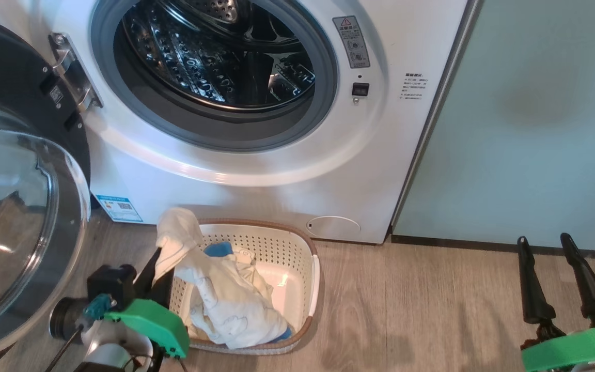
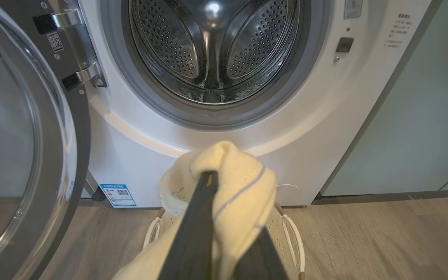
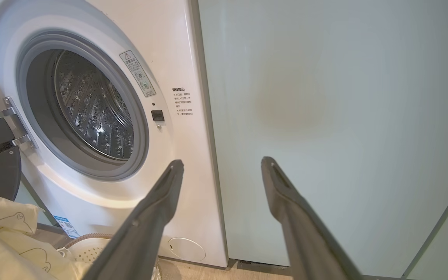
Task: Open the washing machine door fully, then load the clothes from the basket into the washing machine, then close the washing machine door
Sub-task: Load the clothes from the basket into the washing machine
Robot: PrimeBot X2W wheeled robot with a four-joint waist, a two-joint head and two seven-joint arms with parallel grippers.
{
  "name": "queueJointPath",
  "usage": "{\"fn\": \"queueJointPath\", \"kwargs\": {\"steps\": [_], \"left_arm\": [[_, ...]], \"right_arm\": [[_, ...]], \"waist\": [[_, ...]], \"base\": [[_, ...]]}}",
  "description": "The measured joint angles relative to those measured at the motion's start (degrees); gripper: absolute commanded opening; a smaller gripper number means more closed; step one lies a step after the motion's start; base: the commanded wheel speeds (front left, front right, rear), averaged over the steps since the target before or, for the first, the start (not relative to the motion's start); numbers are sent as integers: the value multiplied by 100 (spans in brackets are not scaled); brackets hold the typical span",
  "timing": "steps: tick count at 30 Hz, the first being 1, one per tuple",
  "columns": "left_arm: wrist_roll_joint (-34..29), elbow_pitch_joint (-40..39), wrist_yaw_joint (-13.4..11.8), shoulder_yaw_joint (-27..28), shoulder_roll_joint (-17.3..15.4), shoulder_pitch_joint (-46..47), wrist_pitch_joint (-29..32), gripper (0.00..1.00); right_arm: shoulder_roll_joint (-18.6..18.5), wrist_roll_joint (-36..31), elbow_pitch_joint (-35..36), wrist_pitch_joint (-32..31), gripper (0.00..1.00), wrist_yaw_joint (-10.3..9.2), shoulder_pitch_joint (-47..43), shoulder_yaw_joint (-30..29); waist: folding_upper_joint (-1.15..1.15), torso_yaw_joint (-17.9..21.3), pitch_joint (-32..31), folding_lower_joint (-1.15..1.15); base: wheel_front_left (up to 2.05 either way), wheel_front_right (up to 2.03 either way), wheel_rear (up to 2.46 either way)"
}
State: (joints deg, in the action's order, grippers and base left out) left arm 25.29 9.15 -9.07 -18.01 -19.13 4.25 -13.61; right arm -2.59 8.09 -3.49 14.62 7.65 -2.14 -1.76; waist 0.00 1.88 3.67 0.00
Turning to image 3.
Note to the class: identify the blue energy label sticker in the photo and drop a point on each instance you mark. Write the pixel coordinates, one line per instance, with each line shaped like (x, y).
(66, 226)

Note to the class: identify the white washing machine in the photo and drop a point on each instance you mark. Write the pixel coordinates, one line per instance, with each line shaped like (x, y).
(169, 39)

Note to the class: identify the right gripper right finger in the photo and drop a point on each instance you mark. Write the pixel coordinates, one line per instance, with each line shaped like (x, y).
(305, 241)

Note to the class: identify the cream printed baby garment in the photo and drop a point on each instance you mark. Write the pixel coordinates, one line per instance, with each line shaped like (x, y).
(10, 249)

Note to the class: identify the white perforated laundry basket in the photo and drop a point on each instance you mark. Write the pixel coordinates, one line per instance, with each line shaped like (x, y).
(91, 249)

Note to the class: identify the grey warning sticker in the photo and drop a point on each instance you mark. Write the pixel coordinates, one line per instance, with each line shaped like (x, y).
(137, 73)

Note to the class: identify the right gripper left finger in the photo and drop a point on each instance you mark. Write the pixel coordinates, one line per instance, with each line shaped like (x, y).
(142, 233)

